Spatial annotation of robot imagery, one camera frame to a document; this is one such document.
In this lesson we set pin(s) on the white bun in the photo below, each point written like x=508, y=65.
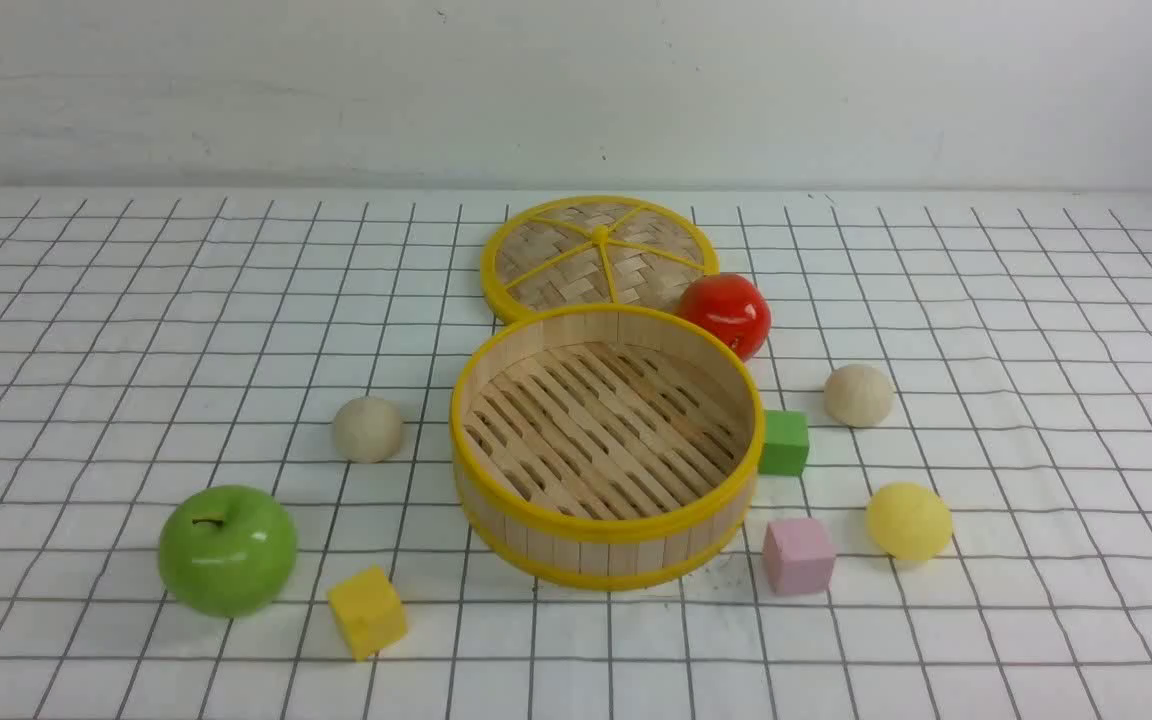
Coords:
x=858, y=395
x=367, y=429

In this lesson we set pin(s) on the yellow bun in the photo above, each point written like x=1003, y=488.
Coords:
x=909, y=522

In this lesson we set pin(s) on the bamboo steamer tray yellow rim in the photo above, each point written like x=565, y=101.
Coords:
x=606, y=447

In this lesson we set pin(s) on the woven bamboo steamer lid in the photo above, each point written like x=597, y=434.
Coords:
x=592, y=250

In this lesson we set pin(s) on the red tomato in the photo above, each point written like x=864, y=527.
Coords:
x=731, y=308

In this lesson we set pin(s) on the green cube block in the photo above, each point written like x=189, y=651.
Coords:
x=786, y=446

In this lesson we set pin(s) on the pink cube block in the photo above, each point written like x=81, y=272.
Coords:
x=798, y=556

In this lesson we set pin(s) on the yellow cube block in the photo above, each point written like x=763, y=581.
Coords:
x=368, y=612

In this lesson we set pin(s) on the white grid tablecloth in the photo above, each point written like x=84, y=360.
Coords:
x=157, y=343

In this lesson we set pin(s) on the green apple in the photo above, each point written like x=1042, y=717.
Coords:
x=227, y=551

